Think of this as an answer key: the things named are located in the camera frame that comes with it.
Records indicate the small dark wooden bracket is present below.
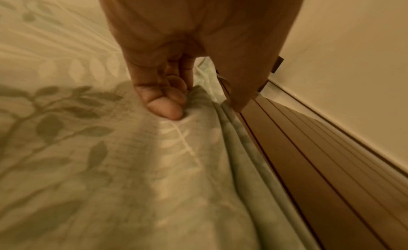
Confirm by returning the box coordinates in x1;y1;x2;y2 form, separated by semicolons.
270;56;284;74

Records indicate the leaf-patterned green bedsheet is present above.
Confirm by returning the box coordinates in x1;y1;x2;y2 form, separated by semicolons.
0;0;319;250

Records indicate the brown wooden bed frame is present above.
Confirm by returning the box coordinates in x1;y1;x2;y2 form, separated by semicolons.
217;72;408;250

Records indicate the person's left hand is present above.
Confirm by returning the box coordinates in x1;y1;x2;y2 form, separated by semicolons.
96;0;307;120

